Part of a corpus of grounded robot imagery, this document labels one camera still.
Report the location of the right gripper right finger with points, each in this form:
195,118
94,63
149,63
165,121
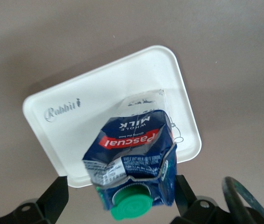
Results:
192,207

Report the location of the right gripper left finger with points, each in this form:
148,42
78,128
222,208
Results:
48,203

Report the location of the blue milk carton green cap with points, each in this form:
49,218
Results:
134,144

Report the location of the cream plastic tray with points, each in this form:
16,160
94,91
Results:
99,98

